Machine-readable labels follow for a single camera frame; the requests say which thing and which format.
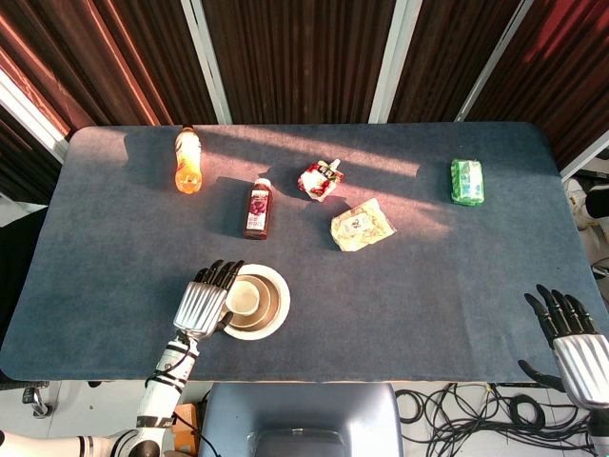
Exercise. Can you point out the blue table cloth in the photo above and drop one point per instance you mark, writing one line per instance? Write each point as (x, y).
(380, 295)

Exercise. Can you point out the large white ceramic bowl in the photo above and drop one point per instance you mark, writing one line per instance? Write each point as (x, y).
(278, 297)

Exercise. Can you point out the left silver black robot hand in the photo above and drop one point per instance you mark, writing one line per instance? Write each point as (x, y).
(200, 304)

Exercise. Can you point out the orange cardboard box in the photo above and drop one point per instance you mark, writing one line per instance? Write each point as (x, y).
(185, 423)

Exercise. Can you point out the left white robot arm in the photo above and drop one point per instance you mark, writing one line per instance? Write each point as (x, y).
(157, 385)

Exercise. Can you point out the green snack packet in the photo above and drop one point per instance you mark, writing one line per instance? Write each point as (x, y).
(467, 182)

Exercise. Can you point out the orange drink plastic bottle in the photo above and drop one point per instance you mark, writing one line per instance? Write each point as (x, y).
(188, 159)

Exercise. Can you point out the small cream ceramic bowl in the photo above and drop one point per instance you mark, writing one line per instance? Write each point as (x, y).
(241, 299)

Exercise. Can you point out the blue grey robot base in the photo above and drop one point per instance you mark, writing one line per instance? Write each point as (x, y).
(300, 419)

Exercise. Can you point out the beige snack packet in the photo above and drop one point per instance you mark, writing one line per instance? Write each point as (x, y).
(361, 224)

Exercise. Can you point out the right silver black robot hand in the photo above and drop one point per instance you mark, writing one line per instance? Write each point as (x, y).
(580, 354)

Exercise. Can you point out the dark red juice bottle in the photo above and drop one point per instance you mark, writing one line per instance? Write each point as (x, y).
(259, 209)

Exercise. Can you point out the red white spout pouch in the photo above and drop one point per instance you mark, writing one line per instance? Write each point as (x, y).
(321, 180)

